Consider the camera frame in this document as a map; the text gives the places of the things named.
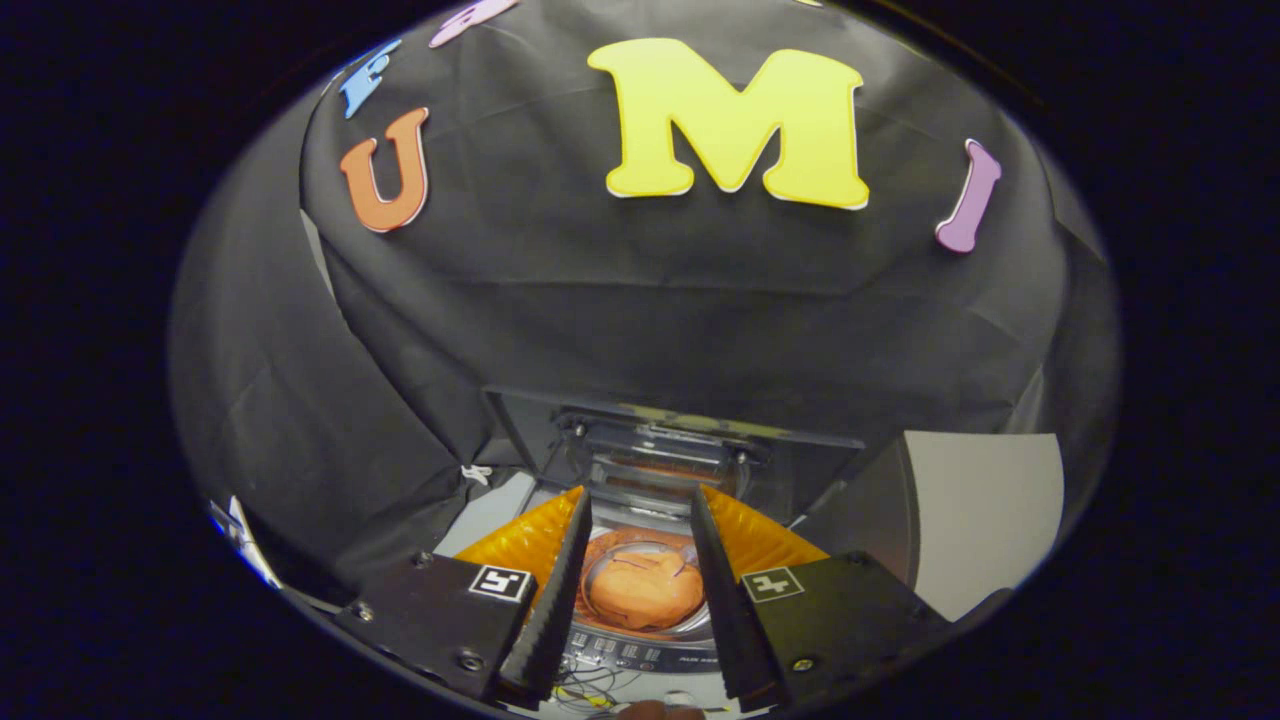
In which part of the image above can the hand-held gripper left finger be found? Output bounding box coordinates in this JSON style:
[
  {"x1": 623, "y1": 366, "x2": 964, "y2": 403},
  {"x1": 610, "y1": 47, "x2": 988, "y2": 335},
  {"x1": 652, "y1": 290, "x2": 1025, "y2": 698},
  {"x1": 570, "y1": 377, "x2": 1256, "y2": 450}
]
[{"x1": 335, "y1": 486, "x2": 594, "y2": 706}]

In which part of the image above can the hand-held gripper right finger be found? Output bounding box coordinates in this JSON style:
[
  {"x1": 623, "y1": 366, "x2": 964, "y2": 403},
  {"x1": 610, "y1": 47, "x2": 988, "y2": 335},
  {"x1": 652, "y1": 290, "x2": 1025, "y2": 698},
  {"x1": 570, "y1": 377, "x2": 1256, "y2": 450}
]
[{"x1": 690, "y1": 485, "x2": 951, "y2": 713}]

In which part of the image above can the orange polo shirt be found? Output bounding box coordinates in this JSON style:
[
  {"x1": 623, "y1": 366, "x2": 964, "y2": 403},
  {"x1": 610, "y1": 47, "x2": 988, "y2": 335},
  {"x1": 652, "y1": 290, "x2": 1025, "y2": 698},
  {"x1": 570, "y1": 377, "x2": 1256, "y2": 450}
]
[{"x1": 585, "y1": 545, "x2": 706, "y2": 633}]

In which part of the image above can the grey washing machine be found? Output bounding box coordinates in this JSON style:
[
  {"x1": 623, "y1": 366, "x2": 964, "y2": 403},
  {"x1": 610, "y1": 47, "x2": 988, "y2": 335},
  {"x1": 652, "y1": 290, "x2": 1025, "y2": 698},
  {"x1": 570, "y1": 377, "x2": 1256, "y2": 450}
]
[{"x1": 435, "y1": 470, "x2": 831, "y2": 713}]

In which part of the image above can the grey cabinet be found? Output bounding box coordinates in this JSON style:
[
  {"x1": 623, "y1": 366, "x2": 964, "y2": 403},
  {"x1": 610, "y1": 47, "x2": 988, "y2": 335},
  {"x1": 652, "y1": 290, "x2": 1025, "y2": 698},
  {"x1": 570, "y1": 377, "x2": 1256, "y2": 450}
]
[{"x1": 815, "y1": 432, "x2": 1064, "y2": 621}]

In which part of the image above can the black backdrop cloth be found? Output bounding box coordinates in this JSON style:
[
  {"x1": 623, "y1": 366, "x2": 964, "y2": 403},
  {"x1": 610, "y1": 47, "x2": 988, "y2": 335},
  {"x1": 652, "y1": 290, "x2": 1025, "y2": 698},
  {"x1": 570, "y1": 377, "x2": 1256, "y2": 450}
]
[{"x1": 168, "y1": 0, "x2": 1121, "y2": 601}]

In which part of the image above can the white and blue object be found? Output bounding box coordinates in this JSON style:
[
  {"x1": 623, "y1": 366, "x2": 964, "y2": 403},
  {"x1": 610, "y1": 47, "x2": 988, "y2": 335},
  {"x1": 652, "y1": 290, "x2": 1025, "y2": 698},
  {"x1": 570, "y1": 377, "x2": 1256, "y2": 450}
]
[{"x1": 208, "y1": 495, "x2": 283, "y2": 591}]

